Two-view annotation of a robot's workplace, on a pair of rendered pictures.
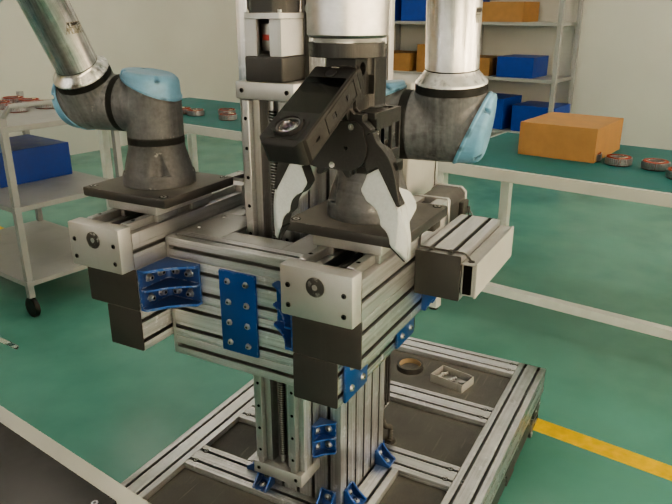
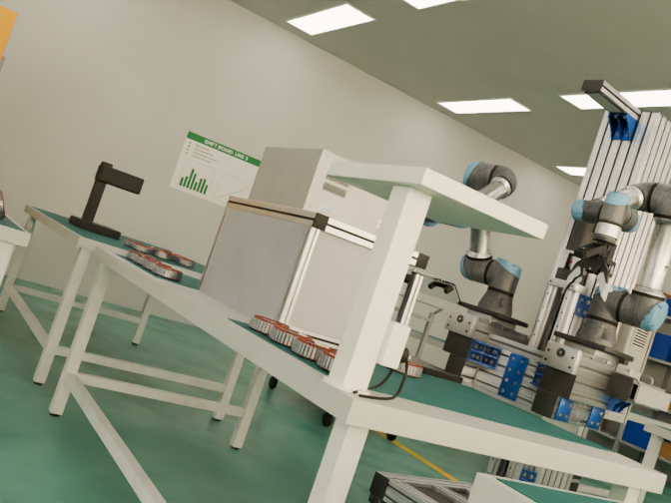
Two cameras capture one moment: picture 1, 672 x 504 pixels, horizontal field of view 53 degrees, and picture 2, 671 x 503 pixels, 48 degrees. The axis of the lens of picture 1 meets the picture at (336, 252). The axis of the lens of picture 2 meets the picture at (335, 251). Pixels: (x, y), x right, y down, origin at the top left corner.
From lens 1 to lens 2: 1.93 m
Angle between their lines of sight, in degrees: 31
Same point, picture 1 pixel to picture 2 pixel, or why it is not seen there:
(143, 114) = (501, 276)
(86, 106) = (476, 266)
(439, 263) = (622, 380)
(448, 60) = (648, 281)
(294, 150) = (582, 252)
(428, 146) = (630, 314)
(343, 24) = (605, 232)
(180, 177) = (506, 310)
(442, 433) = not seen: outside the picture
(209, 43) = not seen: hidden behind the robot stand
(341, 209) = (582, 332)
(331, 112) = (594, 250)
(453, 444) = not seen: outside the picture
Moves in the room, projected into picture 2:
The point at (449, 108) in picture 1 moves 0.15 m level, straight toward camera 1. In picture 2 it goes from (643, 300) to (637, 293)
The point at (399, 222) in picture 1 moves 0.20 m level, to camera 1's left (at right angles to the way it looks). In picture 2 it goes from (605, 287) to (541, 268)
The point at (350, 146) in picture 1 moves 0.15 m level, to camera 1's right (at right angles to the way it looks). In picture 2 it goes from (597, 263) to (646, 277)
